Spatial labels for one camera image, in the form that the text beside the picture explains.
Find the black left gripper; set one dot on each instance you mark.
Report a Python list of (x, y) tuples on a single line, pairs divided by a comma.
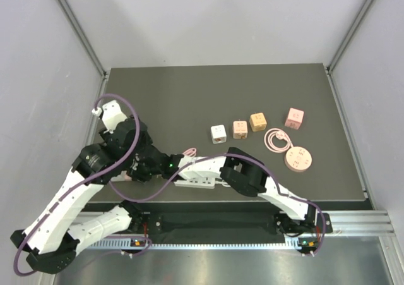
[(105, 134)]

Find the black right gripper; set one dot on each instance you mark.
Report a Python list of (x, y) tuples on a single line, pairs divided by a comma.
[(137, 172)]

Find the white cube plug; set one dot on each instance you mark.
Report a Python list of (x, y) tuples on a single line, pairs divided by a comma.
[(218, 134)]

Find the light pink deer cube plug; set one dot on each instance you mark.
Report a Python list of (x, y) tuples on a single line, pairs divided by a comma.
[(240, 129)]

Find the orange cube plug adapter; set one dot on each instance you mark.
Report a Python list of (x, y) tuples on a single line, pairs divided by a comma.
[(258, 122)]

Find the pink round socket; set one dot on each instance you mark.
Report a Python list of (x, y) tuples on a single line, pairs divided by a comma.
[(298, 159)]

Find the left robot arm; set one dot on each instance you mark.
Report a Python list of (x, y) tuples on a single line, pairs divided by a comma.
[(52, 242)]

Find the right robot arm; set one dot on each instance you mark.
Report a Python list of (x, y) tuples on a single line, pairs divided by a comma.
[(242, 172)]

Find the pink cube plug adapter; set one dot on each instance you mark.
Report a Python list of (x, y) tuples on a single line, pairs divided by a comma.
[(294, 118)]

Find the white power strip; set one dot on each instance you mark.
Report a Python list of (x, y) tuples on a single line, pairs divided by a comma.
[(202, 183)]

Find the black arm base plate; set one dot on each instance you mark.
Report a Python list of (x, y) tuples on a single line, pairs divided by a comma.
[(273, 223)]

